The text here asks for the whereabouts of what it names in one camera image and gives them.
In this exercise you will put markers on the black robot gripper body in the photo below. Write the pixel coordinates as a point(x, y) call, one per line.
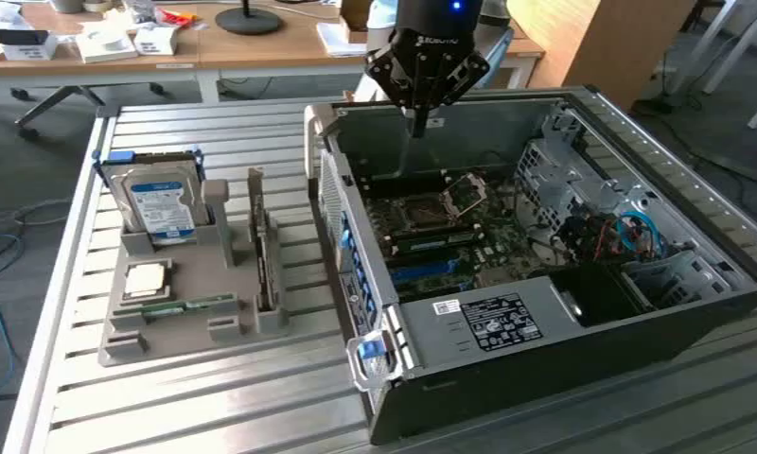
point(434, 28)

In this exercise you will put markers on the graphics card with metal bracket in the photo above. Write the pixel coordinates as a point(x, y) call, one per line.
point(263, 265)

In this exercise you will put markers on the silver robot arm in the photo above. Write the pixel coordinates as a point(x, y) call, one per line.
point(378, 21)

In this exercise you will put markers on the RAM slot black clips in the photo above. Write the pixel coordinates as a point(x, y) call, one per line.
point(429, 230)
point(434, 243)

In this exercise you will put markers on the RAM slot white clips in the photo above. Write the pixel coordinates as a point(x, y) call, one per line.
point(438, 250)
point(431, 236)

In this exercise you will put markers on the blue expansion slot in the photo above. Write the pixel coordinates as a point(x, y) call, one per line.
point(425, 272)

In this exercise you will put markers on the wooden office desk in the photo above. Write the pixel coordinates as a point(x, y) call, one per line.
point(258, 47)

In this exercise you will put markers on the metal socket cover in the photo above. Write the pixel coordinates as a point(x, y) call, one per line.
point(469, 177)

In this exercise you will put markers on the wooden partition panel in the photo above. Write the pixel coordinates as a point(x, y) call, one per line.
point(605, 47)

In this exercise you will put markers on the black round lamp base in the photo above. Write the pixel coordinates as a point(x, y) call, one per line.
point(249, 21)

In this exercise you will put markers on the perforated metal disk bay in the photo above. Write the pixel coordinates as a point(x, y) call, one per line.
point(542, 179)

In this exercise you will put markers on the CPU socket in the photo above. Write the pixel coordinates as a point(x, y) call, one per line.
point(425, 213)

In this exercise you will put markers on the orange packet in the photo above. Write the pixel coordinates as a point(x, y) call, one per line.
point(179, 19)

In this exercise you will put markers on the white cardboard box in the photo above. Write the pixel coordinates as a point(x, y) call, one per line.
point(154, 42)
point(103, 47)

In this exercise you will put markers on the green motherboard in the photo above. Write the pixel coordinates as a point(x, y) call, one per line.
point(498, 246)

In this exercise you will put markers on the blue plastic disk carrier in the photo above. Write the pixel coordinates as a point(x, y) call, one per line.
point(121, 156)

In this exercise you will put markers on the hard disk blue label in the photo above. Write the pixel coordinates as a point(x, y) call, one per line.
point(157, 203)

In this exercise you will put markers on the grey desk leg with castors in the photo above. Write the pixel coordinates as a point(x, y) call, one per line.
point(55, 106)

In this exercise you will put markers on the slanted metal disk bay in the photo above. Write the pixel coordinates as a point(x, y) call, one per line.
point(674, 284)

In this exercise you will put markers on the white box dark lid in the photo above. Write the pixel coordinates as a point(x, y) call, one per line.
point(30, 49)

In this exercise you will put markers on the grey power supply unit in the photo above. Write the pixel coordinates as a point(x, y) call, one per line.
point(429, 340)

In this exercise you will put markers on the green RAM stick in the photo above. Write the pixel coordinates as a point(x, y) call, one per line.
point(189, 302)

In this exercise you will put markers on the silver CPU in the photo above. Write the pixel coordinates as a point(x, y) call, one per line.
point(146, 280)

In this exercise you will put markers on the blue case latch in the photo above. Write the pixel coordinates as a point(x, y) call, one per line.
point(370, 350)

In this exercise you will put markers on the grey parts rack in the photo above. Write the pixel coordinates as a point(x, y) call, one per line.
point(195, 331)

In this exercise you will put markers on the grey case lock loop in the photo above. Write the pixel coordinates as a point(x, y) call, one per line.
point(359, 373)

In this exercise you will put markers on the black open PC case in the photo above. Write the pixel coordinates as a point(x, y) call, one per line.
point(542, 402)

